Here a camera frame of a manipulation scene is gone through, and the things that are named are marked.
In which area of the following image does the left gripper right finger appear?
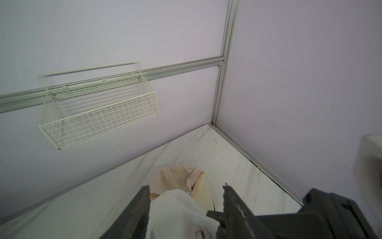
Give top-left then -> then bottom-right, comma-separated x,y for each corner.
207,185 -> 274,239

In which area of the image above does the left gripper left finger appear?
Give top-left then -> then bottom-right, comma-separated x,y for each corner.
101,185 -> 150,239

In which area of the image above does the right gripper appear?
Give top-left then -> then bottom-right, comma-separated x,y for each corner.
258,189 -> 378,239

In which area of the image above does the white baseball cap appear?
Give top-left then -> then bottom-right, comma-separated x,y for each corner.
145,189 -> 219,239

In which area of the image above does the cream Colorado baseball cap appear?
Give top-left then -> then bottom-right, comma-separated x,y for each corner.
149,165 -> 215,211

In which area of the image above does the white wire wall basket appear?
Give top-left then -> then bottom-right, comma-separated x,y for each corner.
38,61 -> 159,150

